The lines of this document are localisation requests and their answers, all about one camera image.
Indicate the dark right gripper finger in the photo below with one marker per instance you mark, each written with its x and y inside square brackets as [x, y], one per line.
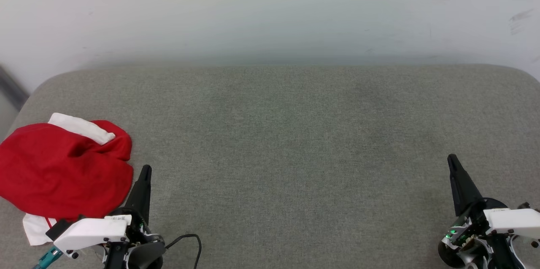
[463, 189]

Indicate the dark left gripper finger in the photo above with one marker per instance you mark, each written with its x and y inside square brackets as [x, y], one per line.
[142, 195]

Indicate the grey fabric sofa cushion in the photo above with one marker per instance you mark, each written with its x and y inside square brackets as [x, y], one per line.
[295, 155]

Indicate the red and white shirt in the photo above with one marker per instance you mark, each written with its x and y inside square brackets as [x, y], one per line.
[63, 172]

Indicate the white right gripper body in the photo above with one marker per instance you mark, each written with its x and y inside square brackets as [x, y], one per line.
[510, 220]

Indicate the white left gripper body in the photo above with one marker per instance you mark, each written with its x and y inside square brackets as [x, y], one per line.
[93, 231]

